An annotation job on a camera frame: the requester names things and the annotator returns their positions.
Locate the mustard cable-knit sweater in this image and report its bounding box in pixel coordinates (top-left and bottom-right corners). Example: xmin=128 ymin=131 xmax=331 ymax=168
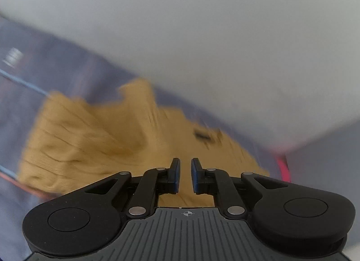
xmin=18 ymin=79 xmax=267 ymax=207

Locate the blue plaid bed sheet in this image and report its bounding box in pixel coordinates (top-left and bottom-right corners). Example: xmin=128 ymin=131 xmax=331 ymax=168
xmin=1 ymin=19 xmax=280 ymax=260

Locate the pink object by bed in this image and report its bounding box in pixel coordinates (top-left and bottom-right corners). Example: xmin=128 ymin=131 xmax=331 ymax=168
xmin=276 ymin=156 xmax=291 ymax=182

